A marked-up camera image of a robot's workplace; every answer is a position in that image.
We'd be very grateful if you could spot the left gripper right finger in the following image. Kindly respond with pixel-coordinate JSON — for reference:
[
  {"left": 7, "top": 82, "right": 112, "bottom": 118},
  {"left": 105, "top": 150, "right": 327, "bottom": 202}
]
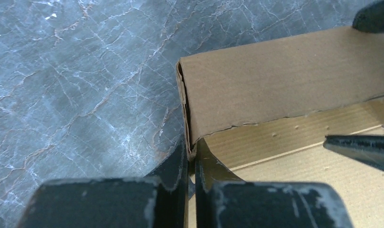
[{"left": 195, "top": 139, "right": 352, "bottom": 228}]

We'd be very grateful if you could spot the cardboard box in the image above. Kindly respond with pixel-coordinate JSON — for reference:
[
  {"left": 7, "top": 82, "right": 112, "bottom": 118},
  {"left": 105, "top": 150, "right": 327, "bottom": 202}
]
[{"left": 176, "top": 26, "right": 384, "bottom": 228}]

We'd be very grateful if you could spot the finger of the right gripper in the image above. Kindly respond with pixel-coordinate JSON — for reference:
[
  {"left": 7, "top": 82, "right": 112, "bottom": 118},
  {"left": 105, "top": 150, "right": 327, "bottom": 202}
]
[
  {"left": 323, "top": 134, "right": 384, "bottom": 171},
  {"left": 352, "top": 0, "right": 384, "bottom": 34}
]

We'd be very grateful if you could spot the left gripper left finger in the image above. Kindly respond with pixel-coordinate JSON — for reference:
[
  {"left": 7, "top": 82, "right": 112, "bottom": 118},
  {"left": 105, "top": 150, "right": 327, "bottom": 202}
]
[{"left": 18, "top": 142, "right": 189, "bottom": 228}]

